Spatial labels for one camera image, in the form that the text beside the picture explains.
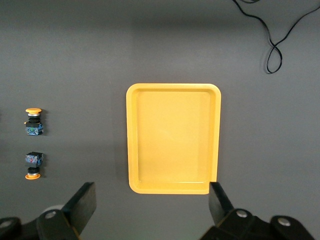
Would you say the loose black cable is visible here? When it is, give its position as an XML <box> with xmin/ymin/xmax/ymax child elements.
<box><xmin>232</xmin><ymin>0</ymin><xmax>320</xmax><ymax>75</ymax></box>

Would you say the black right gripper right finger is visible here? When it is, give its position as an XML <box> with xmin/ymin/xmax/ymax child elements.
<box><xmin>199</xmin><ymin>181</ymin><xmax>273</xmax><ymax>240</ymax></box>

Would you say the dark grey table cover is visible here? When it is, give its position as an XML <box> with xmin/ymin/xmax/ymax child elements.
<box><xmin>0</xmin><ymin>0</ymin><xmax>320</xmax><ymax>240</ymax></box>

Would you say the orange button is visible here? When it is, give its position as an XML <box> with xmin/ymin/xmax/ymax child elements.
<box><xmin>24</xmin><ymin>151</ymin><xmax>46</xmax><ymax>181</ymax></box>

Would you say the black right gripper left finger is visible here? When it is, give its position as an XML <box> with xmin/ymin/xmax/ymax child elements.
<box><xmin>36</xmin><ymin>182</ymin><xmax>97</xmax><ymax>240</ymax></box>

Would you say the yellow plastic tray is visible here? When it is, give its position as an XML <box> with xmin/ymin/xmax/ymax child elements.
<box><xmin>125</xmin><ymin>82</ymin><xmax>222</xmax><ymax>195</ymax></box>

